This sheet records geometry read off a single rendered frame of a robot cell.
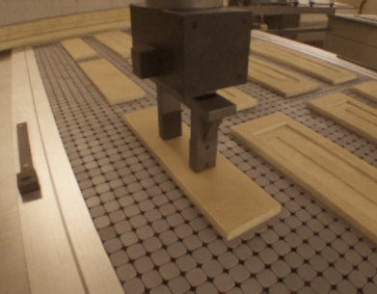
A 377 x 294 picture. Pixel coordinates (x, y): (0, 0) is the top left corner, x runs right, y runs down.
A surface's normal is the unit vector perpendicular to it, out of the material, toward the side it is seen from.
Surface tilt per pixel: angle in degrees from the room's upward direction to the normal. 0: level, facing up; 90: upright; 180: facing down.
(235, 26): 90
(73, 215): 0
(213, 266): 0
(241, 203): 0
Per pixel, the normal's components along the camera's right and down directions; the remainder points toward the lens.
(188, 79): 0.51, 0.47
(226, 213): 0.00, -0.83
